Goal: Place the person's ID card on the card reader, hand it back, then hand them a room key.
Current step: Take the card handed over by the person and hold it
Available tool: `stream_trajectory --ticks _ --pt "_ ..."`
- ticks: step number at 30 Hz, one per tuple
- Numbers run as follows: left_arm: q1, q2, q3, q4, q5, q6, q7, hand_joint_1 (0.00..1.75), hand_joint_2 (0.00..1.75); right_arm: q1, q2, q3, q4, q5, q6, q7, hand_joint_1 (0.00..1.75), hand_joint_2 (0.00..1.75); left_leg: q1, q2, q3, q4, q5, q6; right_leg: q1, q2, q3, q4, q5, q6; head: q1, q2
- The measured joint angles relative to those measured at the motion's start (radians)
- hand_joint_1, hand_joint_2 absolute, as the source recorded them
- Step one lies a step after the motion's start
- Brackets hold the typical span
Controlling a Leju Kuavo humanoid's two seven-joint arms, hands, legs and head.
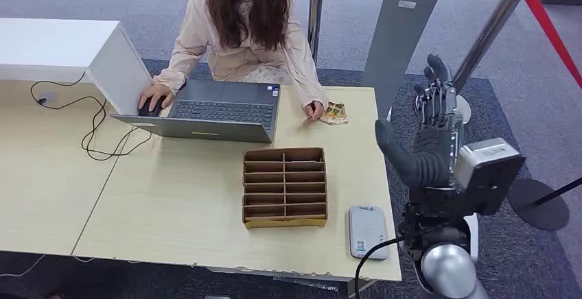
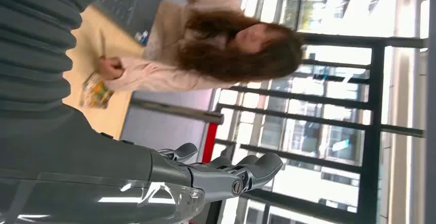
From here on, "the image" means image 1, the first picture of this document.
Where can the person's left hand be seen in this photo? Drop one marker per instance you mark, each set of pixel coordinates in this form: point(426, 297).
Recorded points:
point(315, 109)

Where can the person's right hand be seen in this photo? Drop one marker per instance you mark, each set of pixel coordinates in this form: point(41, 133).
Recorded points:
point(157, 91)

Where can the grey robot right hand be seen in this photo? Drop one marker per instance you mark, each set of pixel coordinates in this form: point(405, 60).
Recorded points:
point(432, 160)

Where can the black computer mouse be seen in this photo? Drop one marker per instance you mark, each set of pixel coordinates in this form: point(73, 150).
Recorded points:
point(150, 108)

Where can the yellow buildings printed card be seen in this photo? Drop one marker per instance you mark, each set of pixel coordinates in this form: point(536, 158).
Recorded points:
point(335, 114)

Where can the brown slotted card organizer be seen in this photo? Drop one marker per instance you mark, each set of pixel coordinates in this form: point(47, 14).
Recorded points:
point(284, 188)

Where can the person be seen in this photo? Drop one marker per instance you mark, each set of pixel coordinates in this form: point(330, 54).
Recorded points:
point(245, 56)

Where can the white card reader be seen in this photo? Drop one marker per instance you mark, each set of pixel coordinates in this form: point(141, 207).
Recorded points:
point(367, 231)

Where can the grey laptop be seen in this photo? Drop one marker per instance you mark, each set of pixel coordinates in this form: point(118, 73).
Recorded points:
point(218, 92)

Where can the grey kiosk stand panel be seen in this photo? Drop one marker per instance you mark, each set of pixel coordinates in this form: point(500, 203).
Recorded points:
point(400, 42)

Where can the white cabinet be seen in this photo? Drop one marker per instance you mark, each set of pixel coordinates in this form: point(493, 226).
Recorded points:
point(54, 47)

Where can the black round floor base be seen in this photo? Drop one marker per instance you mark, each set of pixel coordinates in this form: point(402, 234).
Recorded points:
point(536, 206)

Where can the black thin pole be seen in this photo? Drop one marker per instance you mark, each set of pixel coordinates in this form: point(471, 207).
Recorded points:
point(561, 190)

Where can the red barrier belt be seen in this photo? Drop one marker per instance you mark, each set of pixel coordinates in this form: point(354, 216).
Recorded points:
point(545, 26)

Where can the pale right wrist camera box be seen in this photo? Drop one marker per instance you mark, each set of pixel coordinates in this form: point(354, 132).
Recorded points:
point(489, 174)

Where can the chrome stanchion post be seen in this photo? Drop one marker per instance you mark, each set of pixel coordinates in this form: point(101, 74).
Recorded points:
point(493, 26)
point(316, 15)

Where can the grey metal desk frame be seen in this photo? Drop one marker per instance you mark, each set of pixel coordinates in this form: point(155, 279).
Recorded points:
point(309, 283)

